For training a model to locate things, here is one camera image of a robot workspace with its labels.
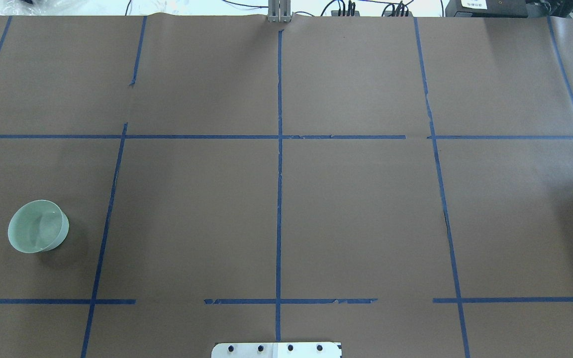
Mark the black power strip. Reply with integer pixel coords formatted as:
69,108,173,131
324,0,360,17

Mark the aluminium frame post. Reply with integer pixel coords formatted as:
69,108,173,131
268,0,292,23

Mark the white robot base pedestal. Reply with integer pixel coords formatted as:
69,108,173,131
211,342,343,358

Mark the black device box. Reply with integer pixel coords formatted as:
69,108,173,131
445,0,573,18

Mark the mint green bowl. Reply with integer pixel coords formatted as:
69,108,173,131
7,199,70,254

